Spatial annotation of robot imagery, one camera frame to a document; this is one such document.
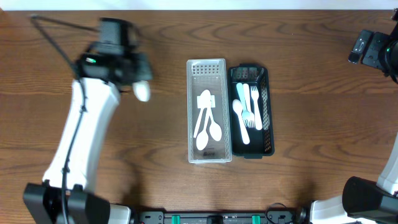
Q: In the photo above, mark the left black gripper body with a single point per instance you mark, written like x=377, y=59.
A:
x=134, y=68

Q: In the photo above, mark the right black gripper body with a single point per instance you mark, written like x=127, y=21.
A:
x=383, y=53

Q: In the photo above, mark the white plastic spoon crossed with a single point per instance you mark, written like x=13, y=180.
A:
x=141, y=90

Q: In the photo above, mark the white plastic spoon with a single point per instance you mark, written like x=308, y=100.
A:
x=202, y=138
x=204, y=98
x=215, y=129

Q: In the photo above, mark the pink-white plastic spoon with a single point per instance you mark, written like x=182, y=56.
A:
x=238, y=109

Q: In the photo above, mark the white plastic fork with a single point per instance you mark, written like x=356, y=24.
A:
x=257, y=115

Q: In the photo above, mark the pale blue plastic fork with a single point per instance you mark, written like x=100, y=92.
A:
x=245, y=113

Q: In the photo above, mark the pink plastic fork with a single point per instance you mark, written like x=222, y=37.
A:
x=248, y=105

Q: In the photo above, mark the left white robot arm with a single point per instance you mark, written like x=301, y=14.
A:
x=67, y=191

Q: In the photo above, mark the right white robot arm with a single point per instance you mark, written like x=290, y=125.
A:
x=365, y=201

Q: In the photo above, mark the clear plastic basket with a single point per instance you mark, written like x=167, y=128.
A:
x=208, y=74

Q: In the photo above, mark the dark green plastic basket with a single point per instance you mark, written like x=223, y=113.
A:
x=261, y=141

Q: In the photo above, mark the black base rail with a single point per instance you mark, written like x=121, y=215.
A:
x=277, y=216

